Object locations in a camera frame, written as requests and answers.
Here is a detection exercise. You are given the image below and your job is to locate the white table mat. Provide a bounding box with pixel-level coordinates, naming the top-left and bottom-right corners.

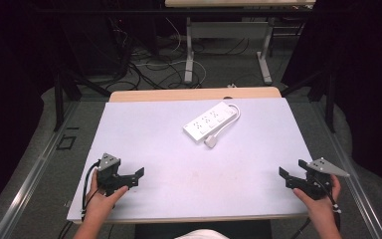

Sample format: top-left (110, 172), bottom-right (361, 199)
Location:
top-left (67, 98), bottom-right (313, 224)

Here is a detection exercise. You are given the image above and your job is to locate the white floor cable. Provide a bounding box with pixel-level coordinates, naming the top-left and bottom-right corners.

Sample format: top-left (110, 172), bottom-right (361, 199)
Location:
top-left (134, 18), bottom-right (207, 90)

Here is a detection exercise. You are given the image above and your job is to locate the white power strip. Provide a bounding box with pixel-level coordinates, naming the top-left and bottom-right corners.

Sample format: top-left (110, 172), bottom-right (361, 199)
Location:
top-left (182, 101), bottom-right (239, 144)

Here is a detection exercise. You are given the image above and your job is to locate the white plug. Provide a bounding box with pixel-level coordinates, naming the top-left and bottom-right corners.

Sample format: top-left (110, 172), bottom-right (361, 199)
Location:
top-left (204, 133), bottom-right (219, 149)

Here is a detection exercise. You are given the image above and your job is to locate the black metal stand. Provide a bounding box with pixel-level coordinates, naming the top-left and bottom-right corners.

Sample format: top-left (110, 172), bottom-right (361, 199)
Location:
top-left (53, 64), bottom-right (112, 132)
top-left (280, 64), bottom-right (338, 133)

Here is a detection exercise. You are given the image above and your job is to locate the tangle of black floor cables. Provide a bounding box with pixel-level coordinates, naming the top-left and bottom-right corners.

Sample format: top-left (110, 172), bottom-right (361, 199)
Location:
top-left (107, 16), bottom-right (250, 92)

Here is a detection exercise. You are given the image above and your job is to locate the light desk top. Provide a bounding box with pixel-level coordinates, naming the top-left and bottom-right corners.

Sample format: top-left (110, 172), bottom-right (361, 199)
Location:
top-left (164, 0), bottom-right (316, 8)

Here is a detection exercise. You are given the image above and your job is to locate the white desk frame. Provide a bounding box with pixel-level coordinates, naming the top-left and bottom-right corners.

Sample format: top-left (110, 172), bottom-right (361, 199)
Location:
top-left (183, 16), bottom-right (275, 86)

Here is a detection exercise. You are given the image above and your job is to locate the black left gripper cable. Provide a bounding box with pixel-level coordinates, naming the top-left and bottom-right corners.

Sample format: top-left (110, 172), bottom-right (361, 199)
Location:
top-left (81, 160), bottom-right (101, 222)

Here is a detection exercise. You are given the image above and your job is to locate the person's dark lap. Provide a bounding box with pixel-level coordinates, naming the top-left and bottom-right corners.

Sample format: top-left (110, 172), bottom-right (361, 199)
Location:
top-left (134, 219), bottom-right (274, 239)

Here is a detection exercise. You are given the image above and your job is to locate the dark curtain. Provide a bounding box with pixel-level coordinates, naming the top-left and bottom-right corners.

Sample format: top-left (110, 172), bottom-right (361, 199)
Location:
top-left (0, 0), bottom-right (61, 224)
top-left (280, 0), bottom-right (382, 198)

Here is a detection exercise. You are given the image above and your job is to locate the white power strip cord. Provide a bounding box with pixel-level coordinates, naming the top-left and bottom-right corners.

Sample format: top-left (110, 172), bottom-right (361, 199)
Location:
top-left (212, 104), bottom-right (242, 140)

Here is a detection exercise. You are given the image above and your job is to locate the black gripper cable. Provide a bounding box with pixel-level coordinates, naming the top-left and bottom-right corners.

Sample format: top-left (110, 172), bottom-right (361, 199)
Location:
top-left (291, 177), bottom-right (343, 239)
top-left (81, 160), bottom-right (101, 222)

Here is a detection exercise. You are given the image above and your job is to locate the aluminium floor rail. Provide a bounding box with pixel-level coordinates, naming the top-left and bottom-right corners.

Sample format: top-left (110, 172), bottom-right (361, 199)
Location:
top-left (0, 101), bottom-right (81, 239)
top-left (311, 99), bottom-right (382, 239)

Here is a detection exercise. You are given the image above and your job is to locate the wooden table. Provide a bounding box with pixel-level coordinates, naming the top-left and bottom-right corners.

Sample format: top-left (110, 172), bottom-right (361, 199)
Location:
top-left (108, 87), bottom-right (283, 104)

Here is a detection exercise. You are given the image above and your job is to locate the person's right hand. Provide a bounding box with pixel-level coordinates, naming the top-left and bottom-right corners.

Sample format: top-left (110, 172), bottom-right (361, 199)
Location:
top-left (292, 174), bottom-right (342, 218)

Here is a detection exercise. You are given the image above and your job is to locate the black floor socket frame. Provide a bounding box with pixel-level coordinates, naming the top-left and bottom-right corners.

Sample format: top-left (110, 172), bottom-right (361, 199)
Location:
top-left (56, 134), bottom-right (78, 151)

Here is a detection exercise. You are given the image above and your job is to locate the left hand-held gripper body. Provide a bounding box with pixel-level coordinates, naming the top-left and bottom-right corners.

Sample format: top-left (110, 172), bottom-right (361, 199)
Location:
top-left (95, 152), bottom-right (134, 197)

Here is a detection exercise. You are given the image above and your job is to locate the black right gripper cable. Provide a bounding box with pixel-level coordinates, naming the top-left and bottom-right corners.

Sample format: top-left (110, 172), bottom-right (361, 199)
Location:
top-left (291, 177), bottom-right (343, 239)

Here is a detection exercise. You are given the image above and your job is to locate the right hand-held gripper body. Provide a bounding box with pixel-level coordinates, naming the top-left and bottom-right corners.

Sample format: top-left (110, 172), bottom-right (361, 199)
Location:
top-left (293, 157), bottom-right (350, 201)

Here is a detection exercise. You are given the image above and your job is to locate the person's white shirt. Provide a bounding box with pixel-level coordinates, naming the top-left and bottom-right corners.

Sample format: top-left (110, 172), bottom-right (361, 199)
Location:
top-left (173, 228), bottom-right (231, 239)

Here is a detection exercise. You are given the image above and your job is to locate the person's left hand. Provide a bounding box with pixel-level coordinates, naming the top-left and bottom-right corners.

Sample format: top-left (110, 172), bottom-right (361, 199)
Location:
top-left (84, 169), bottom-right (129, 220)

